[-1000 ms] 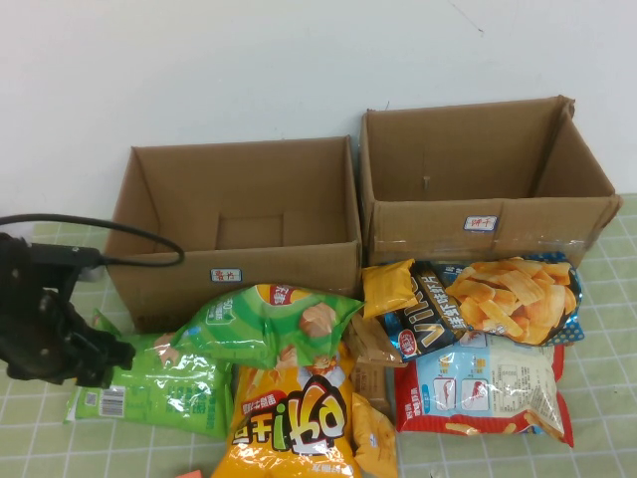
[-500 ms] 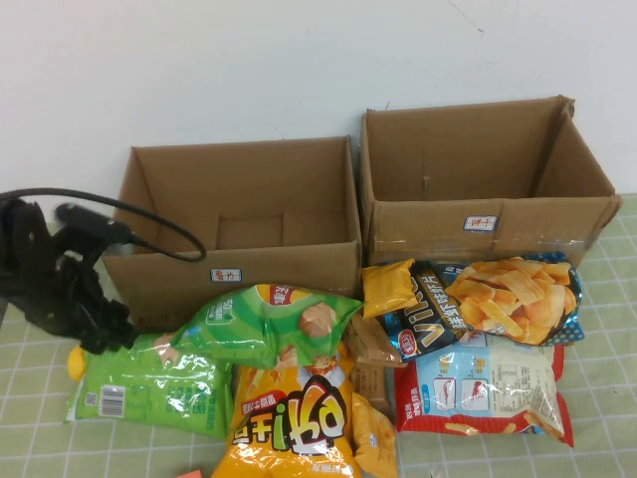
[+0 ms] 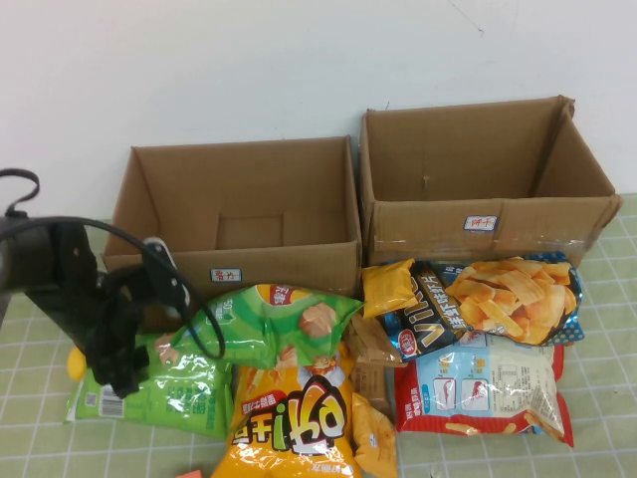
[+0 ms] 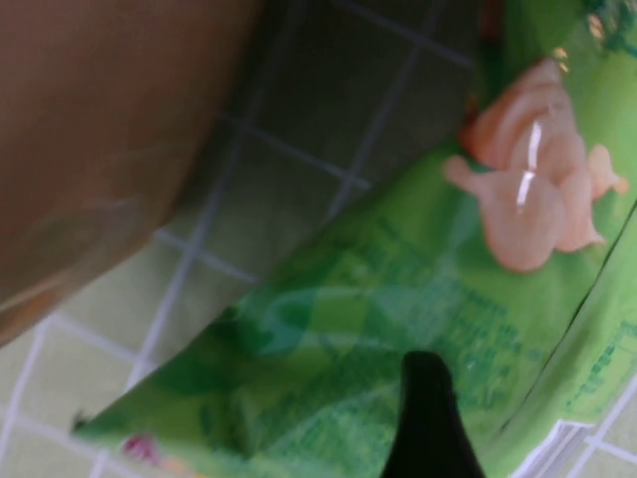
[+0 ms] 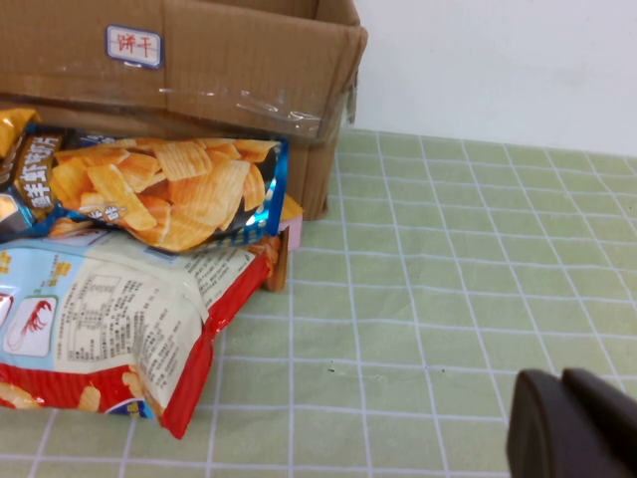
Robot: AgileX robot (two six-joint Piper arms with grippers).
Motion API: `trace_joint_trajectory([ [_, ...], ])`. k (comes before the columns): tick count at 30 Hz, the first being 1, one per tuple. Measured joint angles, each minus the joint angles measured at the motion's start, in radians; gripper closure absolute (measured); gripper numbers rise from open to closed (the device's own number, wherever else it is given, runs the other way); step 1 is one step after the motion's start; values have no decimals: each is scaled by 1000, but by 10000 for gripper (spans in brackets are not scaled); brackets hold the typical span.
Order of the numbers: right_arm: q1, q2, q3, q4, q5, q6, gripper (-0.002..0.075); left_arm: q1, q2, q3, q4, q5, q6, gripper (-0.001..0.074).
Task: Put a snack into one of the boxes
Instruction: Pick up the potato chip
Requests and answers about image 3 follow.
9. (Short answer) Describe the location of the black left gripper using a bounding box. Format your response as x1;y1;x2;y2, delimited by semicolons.
24;218;151;399

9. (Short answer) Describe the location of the green chip bag with barcode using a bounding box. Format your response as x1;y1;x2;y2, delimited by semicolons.
63;328;235;440

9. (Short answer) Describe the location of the tan striped snack packet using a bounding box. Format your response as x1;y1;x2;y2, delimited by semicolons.
345;313;407;368

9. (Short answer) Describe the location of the small yellow snack packet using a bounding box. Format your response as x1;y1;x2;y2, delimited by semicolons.
361;258;418;320
350;391;399;478

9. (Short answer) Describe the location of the yellow rubber duck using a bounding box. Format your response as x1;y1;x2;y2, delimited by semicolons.
68;346;89;382

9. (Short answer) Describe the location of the green checked tablecloth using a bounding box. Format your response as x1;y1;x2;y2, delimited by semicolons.
0;193;637;478

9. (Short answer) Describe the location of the green Lay's chip bag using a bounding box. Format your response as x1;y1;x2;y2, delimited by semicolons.
173;282;366;370

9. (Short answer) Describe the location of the large orange chip bag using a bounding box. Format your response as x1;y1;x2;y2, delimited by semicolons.
211;343;364;478

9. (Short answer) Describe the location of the low brown cardboard box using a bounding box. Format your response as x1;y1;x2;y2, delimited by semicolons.
102;134;364;334

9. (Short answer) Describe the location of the red white shrimp stick bag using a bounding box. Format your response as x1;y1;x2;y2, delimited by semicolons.
394;338;574;448

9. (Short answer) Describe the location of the black Vikar shrimp chip bag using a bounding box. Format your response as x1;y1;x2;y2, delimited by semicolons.
377;252;586;362

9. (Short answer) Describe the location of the tall brown cardboard box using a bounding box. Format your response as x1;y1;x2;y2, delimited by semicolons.
358;94;624;270

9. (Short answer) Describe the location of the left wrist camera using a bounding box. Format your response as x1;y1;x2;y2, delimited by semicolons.
141;237;191;320

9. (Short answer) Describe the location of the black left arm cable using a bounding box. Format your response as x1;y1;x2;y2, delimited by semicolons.
0;168;226;360

